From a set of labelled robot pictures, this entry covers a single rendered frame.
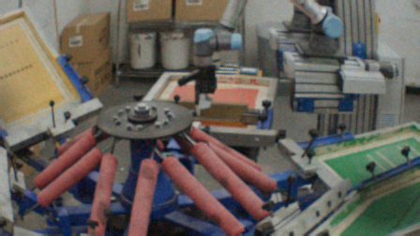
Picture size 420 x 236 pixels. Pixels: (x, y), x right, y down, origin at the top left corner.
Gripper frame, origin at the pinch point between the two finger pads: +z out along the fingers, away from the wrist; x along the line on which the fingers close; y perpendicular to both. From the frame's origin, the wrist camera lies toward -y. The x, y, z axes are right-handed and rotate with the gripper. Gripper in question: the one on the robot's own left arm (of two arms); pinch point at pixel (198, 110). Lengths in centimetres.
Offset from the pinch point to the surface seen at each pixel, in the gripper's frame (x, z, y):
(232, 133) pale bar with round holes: -27.0, -2.0, 17.7
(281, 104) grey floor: 295, 102, 17
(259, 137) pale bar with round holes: -27.0, -1.1, 28.0
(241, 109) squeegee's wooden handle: -1.8, -2.4, 17.9
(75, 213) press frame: -101, 0, -23
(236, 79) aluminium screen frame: 56, 4, 8
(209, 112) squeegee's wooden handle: -1.7, 0.1, 4.8
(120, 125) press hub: -91, -29, -5
